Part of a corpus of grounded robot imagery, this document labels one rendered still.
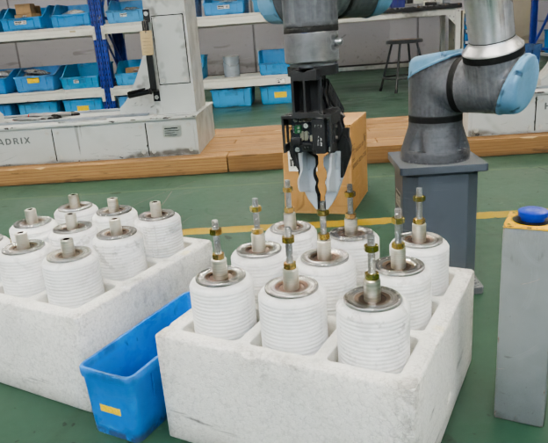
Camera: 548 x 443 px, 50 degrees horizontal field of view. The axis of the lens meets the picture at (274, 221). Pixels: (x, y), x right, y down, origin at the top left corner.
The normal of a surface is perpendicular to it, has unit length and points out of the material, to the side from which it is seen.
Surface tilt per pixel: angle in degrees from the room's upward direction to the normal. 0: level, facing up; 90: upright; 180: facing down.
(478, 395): 0
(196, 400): 90
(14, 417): 0
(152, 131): 90
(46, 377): 90
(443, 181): 90
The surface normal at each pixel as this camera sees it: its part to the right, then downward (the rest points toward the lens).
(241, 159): -0.04, 0.30
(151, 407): 0.89, 0.11
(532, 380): -0.47, 0.30
